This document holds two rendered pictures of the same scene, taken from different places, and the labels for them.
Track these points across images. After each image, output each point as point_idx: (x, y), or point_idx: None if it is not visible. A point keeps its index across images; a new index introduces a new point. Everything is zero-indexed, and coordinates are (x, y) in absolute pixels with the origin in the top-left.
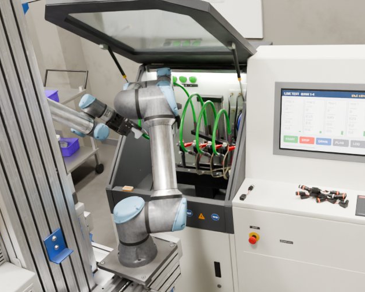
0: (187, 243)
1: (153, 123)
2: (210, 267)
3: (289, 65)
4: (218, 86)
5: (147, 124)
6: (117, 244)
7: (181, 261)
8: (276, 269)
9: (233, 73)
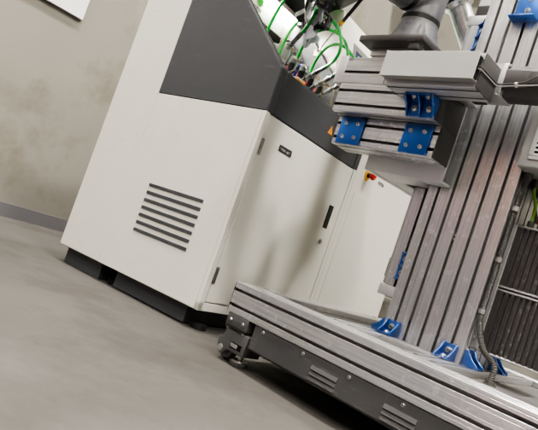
0: (320, 176)
1: (470, 2)
2: (323, 214)
3: (360, 35)
4: (275, 26)
5: (466, 0)
6: (248, 166)
7: (302, 204)
8: (364, 217)
9: (297, 20)
